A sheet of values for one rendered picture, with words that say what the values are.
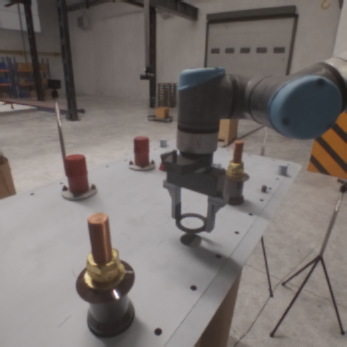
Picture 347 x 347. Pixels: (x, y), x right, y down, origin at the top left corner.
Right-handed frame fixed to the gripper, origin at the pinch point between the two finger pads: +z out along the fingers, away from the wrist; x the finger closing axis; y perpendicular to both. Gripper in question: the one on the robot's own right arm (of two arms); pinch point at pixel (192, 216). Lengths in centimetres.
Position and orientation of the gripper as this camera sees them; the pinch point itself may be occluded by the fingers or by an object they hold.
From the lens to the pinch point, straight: 60.2
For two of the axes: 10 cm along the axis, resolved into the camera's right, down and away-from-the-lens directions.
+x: -8.2, -2.4, 5.3
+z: -0.2, 9.2, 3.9
